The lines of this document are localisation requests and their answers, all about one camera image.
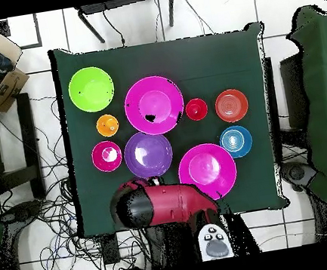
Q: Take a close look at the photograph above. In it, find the dark green tablecloth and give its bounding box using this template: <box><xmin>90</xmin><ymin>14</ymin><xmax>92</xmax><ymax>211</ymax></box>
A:
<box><xmin>47</xmin><ymin>16</ymin><xmax>292</xmax><ymax>241</ymax></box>

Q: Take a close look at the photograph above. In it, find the large pink bowl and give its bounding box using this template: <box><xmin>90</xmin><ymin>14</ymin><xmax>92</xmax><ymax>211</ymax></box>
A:
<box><xmin>120</xmin><ymin>72</ymin><xmax>189</xmax><ymax>140</ymax></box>
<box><xmin>174</xmin><ymin>139</ymin><xmax>242</xmax><ymax>207</ymax></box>

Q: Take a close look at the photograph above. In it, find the purple bowl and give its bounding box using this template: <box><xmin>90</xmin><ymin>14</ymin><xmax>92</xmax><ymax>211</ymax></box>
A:
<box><xmin>120</xmin><ymin>127</ymin><xmax>177</xmax><ymax>183</ymax></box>

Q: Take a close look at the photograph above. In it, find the black stool frame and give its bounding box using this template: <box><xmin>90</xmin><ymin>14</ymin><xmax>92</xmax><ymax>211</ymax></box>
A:
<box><xmin>0</xmin><ymin>91</ymin><xmax>48</xmax><ymax>206</ymax></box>

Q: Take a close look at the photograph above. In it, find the small magenta bowl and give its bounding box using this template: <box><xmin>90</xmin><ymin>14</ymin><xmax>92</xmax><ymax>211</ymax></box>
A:
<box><xmin>88</xmin><ymin>137</ymin><xmax>125</xmax><ymax>175</ymax></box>

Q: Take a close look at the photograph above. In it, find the dark grey chair base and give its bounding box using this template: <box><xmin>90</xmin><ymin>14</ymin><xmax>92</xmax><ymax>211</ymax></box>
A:
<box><xmin>0</xmin><ymin>198</ymin><xmax>47</xmax><ymax>235</ymax></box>
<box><xmin>279</xmin><ymin>158</ymin><xmax>319</xmax><ymax>194</ymax></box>

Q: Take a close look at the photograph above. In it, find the black power cable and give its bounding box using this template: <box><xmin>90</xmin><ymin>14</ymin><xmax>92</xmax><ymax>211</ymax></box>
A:
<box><xmin>101</xmin><ymin>7</ymin><xmax>128</xmax><ymax>50</ymax></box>

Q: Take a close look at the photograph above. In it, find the light green bowl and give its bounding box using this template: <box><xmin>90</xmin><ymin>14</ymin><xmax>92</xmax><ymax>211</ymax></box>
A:
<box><xmin>64</xmin><ymin>63</ymin><xmax>118</xmax><ymax>117</ymax></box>

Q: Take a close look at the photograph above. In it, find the orange-red bowl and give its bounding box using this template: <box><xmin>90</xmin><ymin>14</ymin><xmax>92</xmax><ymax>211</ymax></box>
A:
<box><xmin>212</xmin><ymin>86</ymin><xmax>251</xmax><ymax>126</ymax></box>

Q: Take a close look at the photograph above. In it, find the black metal chair frame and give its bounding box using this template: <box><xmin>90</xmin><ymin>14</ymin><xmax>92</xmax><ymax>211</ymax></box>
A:
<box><xmin>73</xmin><ymin>0</ymin><xmax>181</xmax><ymax>47</ymax></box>

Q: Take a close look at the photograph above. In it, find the red cup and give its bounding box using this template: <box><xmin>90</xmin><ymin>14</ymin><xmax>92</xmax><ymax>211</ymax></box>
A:
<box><xmin>184</xmin><ymin>96</ymin><xmax>211</xmax><ymax>123</ymax></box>

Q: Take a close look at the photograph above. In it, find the black power box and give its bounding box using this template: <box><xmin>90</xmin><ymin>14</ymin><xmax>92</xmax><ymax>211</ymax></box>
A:
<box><xmin>97</xmin><ymin>232</ymin><xmax>122</xmax><ymax>266</ymax></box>

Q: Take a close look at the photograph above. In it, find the tangle of black cables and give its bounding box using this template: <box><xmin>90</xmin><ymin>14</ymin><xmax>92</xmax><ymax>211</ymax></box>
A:
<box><xmin>0</xmin><ymin>82</ymin><xmax>153</xmax><ymax>270</ymax></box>

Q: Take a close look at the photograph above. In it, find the blue bowl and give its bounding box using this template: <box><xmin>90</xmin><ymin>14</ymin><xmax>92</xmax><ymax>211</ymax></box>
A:
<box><xmin>217</xmin><ymin>123</ymin><xmax>255</xmax><ymax>161</ymax></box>

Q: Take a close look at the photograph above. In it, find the black floor frame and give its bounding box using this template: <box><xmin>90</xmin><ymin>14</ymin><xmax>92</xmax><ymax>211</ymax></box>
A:
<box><xmin>0</xmin><ymin>12</ymin><xmax>44</xmax><ymax>54</ymax></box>

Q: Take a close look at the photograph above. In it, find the orange cup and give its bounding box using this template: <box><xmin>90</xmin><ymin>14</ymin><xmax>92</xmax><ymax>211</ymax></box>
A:
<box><xmin>94</xmin><ymin>112</ymin><xmax>122</xmax><ymax>139</ymax></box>

